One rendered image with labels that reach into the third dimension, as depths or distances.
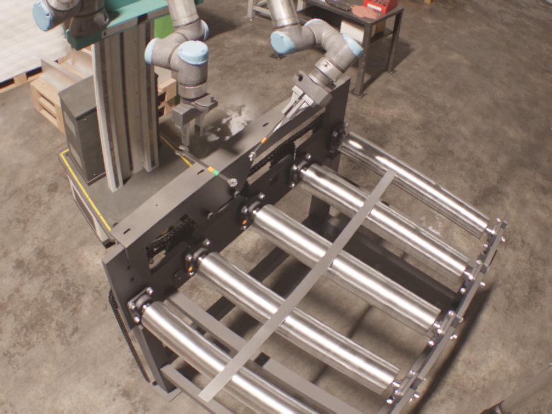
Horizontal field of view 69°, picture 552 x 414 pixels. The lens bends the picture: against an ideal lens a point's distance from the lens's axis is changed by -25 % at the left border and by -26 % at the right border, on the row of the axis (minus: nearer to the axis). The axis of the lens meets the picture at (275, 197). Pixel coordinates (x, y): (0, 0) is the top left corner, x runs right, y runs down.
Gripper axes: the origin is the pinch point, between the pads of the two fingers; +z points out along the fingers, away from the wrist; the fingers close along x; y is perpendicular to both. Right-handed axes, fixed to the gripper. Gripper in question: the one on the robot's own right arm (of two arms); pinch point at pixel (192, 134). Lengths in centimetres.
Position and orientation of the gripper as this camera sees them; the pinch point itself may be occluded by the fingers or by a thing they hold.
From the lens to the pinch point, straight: 163.4
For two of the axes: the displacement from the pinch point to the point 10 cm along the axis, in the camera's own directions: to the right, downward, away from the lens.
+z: -0.7, 6.9, 7.2
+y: -7.8, -4.9, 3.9
